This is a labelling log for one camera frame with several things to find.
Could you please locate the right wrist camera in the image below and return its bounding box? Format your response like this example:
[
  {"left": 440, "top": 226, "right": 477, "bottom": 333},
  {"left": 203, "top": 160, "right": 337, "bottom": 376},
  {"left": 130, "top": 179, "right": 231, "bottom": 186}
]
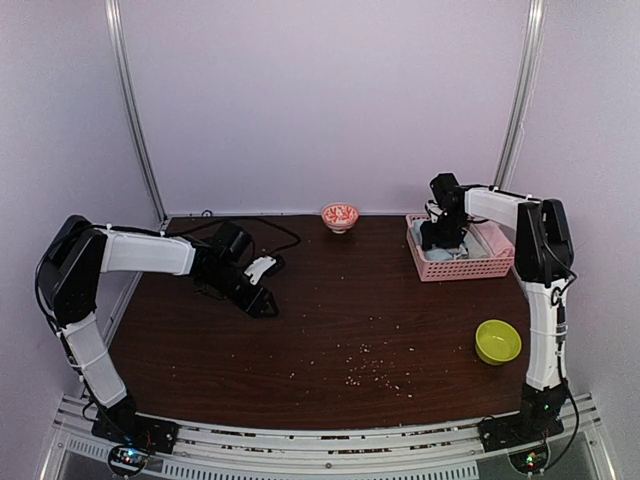
[{"left": 424, "top": 199, "right": 442, "bottom": 222}]

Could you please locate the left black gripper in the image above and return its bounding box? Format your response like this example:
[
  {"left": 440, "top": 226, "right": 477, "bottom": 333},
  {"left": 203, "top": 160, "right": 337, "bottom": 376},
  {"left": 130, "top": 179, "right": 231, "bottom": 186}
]
[{"left": 203, "top": 263, "right": 279, "bottom": 318}]

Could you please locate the lime green bowl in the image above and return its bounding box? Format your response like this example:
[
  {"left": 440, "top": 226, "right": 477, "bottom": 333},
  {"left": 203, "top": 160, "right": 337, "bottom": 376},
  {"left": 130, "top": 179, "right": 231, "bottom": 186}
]
[{"left": 475, "top": 319, "right": 522, "bottom": 366}]

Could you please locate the pink plastic basket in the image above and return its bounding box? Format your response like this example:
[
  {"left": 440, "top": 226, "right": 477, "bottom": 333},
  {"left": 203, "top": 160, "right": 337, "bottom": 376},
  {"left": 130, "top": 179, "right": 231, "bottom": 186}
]
[{"left": 405, "top": 214, "right": 514, "bottom": 282}]

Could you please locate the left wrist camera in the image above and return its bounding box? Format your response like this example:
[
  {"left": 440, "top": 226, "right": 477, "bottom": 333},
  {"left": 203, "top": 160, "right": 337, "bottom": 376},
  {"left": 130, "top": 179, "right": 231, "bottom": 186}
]
[{"left": 244, "top": 255, "right": 286, "bottom": 285}]

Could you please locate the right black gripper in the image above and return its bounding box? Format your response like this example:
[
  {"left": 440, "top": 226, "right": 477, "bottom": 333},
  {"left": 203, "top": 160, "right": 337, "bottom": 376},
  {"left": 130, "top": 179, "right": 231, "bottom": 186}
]
[{"left": 423, "top": 210, "right": 468, "bottom": 249}]

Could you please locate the orange patterned ceramic bowl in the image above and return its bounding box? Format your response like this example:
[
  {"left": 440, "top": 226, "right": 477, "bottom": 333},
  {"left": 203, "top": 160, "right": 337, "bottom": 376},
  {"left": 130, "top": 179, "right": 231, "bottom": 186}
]
[{"left": 320, "top": 202, "right": 360, "bottom": 234}]

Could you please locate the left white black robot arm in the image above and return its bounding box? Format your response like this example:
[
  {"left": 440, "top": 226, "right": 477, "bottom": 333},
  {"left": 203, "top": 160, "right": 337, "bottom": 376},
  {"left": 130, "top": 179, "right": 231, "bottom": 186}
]
[{"left": 34, "top": 215, "right": 284, "bottom": 444}]

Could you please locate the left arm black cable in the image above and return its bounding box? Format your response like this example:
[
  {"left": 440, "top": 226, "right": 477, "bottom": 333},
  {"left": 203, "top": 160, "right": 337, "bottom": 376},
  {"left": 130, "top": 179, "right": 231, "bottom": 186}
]
[{"left": 164, "top": 215, "right": 302, "bottom": 256}]

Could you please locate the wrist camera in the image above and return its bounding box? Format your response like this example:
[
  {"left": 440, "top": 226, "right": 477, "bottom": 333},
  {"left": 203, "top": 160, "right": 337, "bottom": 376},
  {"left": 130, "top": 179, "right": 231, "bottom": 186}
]
[
  {"left": 244, "top": 255, "right": 286, "bottom": 285},
  {"left": 424, "top": 199, "right": 442, "bottom": 222}
]

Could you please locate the left aluminium frame post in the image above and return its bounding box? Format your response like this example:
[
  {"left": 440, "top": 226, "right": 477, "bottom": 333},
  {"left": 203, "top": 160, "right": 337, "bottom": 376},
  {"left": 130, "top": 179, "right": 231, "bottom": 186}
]
[{"left": 104, "top": 0, "right": 168, "bottom": 223}]

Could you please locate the front aluminium rail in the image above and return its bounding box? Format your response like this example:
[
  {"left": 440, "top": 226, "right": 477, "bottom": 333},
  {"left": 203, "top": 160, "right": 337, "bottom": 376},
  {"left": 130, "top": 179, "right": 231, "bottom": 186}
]
[{"left": 52, "top": 394, "right": 601, "bottom": 480}]

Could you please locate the plain light blue towel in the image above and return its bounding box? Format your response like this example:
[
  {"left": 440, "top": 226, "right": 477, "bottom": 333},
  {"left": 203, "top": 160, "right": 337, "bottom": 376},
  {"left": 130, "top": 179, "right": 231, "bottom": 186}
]
[{"left": 424, "top": 244, "right": 488, "bottom": 262}]

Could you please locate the pink rolled towel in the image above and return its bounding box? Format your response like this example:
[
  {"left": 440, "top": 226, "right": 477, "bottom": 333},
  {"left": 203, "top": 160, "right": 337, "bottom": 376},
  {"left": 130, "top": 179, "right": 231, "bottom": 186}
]
[{"left": 472, "top": 221, "right": 515, "bottom": 258}]

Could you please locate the right aluminium frame post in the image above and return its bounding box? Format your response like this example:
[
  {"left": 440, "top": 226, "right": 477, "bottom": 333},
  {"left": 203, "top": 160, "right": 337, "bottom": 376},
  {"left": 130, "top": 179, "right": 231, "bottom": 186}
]
[{"left": 494, "top": 0, "right": 547, "bottom": 189}]

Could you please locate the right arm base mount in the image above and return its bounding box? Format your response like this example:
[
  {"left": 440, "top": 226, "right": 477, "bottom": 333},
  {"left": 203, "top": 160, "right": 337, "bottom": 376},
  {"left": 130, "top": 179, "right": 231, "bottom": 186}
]
[{"left": 477, "top": 414, "right": 564, "bottom": 452}]

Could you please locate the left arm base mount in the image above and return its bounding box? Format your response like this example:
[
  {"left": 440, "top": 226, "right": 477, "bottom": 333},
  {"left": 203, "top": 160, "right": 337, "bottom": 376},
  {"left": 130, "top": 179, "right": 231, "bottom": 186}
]
[{"left": 91, "top": 415, "right": 179, "bottom": 454}]

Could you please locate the aluminium frame post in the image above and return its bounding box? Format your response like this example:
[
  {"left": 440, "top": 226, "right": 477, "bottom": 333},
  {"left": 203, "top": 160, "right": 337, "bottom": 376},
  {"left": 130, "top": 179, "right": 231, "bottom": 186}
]
[
  {"left": 494, "top": 0, "right": 547, "bottom": 189},
  {"left": 104, "top": 0, "right": 168, "bottom": 223}
]

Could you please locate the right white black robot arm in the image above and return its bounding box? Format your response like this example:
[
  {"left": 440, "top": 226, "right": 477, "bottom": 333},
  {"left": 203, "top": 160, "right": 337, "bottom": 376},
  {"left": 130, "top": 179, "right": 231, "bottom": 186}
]
[{"left": 421, "top": 173, "right": 577, "bottom": 442}]

